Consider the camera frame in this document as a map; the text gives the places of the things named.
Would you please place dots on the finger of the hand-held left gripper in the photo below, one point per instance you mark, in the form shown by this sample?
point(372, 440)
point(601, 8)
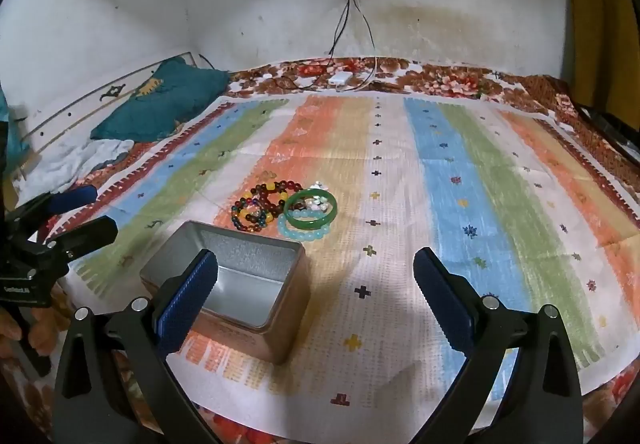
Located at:
point(87, 234)
point(75, 196)

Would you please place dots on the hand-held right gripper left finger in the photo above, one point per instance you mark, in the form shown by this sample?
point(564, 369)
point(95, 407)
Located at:
point(187, 304)

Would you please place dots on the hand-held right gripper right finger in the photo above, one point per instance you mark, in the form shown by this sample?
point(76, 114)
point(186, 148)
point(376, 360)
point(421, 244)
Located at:
point(442, 299)

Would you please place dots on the silver metal tin box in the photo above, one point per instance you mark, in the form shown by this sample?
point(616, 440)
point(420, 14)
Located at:
point(250, 254)

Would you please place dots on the green jade bangle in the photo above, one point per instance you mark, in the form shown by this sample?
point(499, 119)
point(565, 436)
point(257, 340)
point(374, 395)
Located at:
point(310, 225)

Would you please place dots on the person's left hand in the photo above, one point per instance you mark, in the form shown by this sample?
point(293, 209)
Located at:
point(7, 334)

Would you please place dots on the white crumpled cloth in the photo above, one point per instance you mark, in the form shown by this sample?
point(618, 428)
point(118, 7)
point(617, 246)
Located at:
point(85, 158)

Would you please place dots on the striped colourful mat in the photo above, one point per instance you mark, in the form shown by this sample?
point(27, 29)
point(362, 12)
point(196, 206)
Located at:
point(400, 224)

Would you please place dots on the teal cloth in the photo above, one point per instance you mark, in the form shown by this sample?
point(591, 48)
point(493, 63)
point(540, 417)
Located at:
point(160, 108)

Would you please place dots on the white charger block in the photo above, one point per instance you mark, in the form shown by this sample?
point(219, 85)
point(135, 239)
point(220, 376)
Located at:
point(340, 77)

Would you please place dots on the mustard yellow cloth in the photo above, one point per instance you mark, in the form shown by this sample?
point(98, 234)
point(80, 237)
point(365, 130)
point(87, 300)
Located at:
point(600, 23)

